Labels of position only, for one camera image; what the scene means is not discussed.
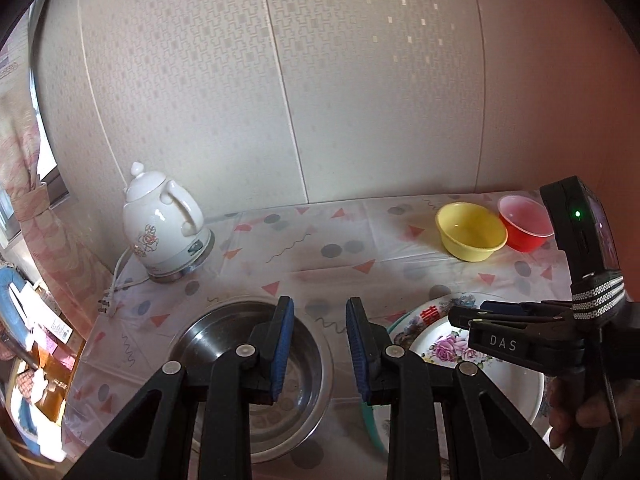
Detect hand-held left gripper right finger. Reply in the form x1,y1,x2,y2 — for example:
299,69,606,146
346,296,576,480

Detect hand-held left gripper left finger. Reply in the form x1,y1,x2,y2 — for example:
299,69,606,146
65,296,297,480

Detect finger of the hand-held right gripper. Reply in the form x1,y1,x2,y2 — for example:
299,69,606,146
448,307,586,376
480,301,573,317

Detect stainless steel bowl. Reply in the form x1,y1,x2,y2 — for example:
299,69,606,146
170,296,335,463

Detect white rose plate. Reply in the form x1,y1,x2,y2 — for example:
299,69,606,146
407,319,543,428

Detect red plastic bowl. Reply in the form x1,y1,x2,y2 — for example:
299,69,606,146
497,194,556,253

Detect teal plastic plate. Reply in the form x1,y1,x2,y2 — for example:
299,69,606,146
360,307,436,458

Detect white dragon plate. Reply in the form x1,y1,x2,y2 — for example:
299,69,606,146
372,291,547,480

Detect yellow plastic bowl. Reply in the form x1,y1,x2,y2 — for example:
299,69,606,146
435,202,509,263

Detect person's right hand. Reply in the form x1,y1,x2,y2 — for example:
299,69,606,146
549,375,640,448

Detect patterned plastic tablecloth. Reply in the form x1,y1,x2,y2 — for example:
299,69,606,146
62,191,581,480

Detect chrome kettle base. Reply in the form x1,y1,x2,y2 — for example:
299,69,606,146
147,230,216,284

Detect white floral electric kettle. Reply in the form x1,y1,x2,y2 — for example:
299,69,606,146
122,161,215,278

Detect white paper box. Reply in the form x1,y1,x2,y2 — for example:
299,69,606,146
12,285,75,348

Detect pink patterned curtain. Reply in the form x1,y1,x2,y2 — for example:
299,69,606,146
0,75,118,286

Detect blue padded object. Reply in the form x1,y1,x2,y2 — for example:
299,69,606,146
0,266,31,311

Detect white power cord with plug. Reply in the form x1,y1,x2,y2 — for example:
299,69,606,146
97,249,151,318

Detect white wall cable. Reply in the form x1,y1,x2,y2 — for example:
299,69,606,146
75,10,130,196

